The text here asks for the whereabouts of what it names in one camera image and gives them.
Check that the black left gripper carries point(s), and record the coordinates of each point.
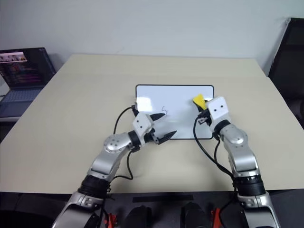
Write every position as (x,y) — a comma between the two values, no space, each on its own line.
(154,136)

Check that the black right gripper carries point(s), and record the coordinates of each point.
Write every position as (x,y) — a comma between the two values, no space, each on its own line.
(205,117)

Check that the yellow whiteboard eraser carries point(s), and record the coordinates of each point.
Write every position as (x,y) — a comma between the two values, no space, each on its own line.
(199,98)

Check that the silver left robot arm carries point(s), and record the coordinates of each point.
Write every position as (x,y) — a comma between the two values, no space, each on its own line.
(109,152)

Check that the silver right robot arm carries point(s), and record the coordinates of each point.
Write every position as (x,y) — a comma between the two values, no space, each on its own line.
(242,156)

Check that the small black-framed whiteboard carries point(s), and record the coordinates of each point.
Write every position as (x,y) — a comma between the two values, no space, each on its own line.
(173,97)

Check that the black tape strip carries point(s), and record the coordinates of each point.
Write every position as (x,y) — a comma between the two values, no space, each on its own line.
(162,198)

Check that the black office chair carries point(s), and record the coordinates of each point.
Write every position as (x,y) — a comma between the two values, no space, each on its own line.
(288,69)

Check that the orange plastic part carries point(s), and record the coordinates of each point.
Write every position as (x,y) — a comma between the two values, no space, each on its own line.
(112,219)
(216,217)

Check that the open blue laptop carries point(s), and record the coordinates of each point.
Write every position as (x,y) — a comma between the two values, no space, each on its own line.
(22,69)

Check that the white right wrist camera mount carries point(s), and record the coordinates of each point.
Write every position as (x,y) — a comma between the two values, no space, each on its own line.
(219,109)

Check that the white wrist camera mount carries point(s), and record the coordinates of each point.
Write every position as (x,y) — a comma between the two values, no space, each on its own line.
(219,109)
(141,123)

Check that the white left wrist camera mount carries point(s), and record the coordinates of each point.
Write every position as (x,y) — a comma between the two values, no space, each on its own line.
(141,123)

